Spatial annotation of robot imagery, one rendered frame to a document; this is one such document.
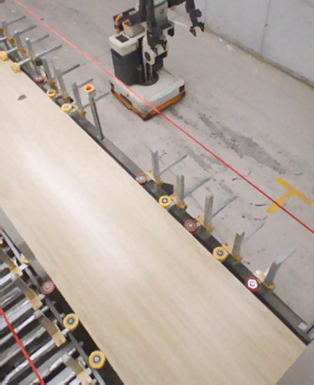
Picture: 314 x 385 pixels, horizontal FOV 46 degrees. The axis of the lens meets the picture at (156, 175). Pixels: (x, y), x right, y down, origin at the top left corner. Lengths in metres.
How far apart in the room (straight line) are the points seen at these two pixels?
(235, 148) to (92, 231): 2.08
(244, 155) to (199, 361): 2.37
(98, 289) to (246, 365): 0.87
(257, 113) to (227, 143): 0.59
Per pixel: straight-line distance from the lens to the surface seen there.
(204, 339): 2.12
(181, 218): 2.63
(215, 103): 4.47
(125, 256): 2.29
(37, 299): 2.35
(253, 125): 4.25
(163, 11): 3.77
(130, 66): 4.14
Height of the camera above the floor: 2.95
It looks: 52 degrees down
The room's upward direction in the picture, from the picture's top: 5 degrees counter-clockwise
